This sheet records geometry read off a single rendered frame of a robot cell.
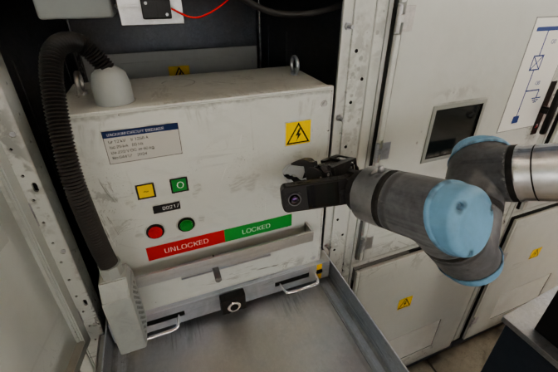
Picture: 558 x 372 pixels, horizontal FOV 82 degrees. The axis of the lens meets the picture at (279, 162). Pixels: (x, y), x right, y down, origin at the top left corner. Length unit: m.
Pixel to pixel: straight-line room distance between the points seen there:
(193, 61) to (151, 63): 0.14
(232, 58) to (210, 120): 0.69
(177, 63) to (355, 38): 0.70
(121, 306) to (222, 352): 0.28
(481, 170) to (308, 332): 0.53
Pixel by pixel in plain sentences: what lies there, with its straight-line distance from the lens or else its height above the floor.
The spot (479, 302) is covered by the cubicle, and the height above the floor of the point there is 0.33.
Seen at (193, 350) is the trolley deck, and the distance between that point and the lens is 0.86.
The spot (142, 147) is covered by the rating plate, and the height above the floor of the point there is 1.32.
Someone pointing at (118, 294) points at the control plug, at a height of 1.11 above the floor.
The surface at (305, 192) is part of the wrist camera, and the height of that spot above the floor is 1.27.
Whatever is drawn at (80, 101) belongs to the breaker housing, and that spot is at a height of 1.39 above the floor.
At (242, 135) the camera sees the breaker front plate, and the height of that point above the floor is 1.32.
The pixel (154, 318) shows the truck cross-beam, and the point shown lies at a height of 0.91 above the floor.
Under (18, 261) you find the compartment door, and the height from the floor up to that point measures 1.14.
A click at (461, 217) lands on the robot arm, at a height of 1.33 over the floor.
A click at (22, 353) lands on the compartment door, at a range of 0.79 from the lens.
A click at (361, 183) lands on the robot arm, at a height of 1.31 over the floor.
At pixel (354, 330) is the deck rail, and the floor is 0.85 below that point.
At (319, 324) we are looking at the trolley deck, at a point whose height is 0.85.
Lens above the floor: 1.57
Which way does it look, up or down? 29 degrees down
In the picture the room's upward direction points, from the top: straight up
